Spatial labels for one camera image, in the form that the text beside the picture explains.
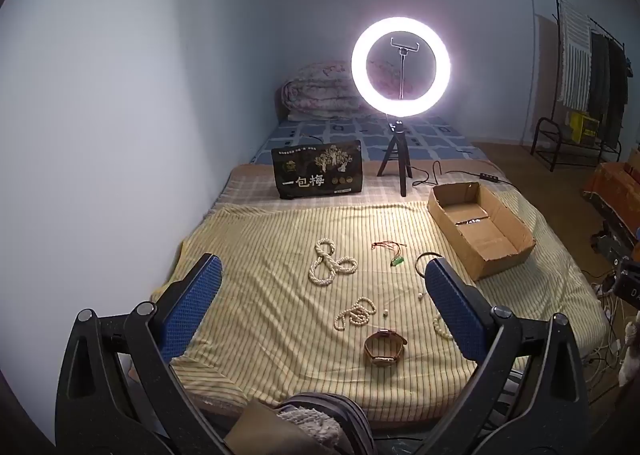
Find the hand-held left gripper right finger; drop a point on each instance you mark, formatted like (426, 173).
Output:
(452, 305)

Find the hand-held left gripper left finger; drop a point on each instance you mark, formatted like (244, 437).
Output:
(192, 305)

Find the thin black bangle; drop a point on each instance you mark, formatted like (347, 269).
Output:
(418, 262)

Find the cardboard box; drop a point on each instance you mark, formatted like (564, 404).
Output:
(500, 235)

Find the orange-brown crate at right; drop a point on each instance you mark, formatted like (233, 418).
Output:
(615, 190)

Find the yellow striped sheet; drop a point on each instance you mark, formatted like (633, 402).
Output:
(280, 255)

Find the checked beige blanket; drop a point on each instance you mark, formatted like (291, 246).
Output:
(250, 185)

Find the flat cardboard piece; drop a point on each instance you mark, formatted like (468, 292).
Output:
(255, 432)

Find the yellow box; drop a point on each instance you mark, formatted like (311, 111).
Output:
(584, 127)

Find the black tripod stand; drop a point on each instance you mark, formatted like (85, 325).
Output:
(395, 155)

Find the black clothes rack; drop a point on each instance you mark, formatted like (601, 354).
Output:
(545, 135)

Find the dark striped fuzzy cloth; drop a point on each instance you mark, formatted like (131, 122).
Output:
(325, 420)

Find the black printed box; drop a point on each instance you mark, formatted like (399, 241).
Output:
(317, 170)

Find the dark hanging garments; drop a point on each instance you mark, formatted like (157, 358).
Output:
(607, 85)

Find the blue patterned bed sheet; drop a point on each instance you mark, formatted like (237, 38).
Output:
(350, 130)

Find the white knitted garment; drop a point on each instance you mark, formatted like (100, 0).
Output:
(575, 55)

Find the folded floral quilt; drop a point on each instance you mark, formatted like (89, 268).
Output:
(320, 90)

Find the phone holder clamp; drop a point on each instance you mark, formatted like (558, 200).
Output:
(405, 46)

